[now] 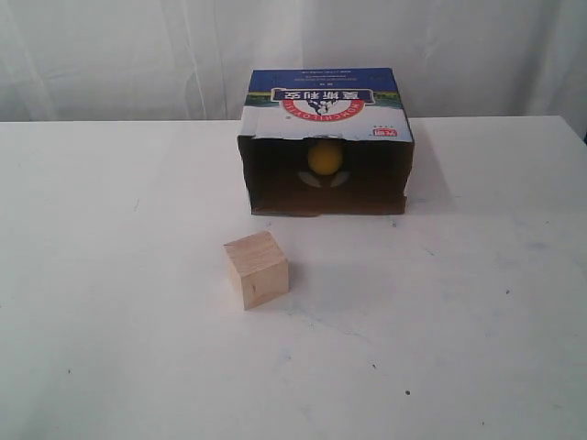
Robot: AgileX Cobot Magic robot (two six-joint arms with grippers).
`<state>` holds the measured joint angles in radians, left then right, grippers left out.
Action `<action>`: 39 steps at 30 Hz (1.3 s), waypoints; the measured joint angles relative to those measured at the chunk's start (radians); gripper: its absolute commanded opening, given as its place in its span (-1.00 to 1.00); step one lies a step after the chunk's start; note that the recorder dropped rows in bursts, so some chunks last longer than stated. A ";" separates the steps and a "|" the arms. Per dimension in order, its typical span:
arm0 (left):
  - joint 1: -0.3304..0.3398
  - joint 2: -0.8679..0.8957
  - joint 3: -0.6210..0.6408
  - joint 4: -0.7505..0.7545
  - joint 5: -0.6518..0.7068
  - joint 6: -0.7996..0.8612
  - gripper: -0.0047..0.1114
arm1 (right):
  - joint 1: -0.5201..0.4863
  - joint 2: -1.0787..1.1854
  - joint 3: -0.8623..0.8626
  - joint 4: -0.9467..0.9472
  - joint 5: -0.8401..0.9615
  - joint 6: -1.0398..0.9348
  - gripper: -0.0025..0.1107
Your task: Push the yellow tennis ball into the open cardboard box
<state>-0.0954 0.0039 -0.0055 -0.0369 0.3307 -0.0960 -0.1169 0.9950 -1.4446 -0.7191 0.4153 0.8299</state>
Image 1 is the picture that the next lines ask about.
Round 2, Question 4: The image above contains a yellow ball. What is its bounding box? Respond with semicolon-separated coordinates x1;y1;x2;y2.
307;140;343;176

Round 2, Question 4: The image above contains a light wooden cube block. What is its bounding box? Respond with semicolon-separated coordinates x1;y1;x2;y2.
224;231;290;311

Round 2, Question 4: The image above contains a printed cardboard box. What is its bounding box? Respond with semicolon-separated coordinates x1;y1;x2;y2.
237;68;415;216

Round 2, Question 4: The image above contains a white backdrop curtain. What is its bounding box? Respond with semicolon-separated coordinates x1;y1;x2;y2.
1;1;586;131

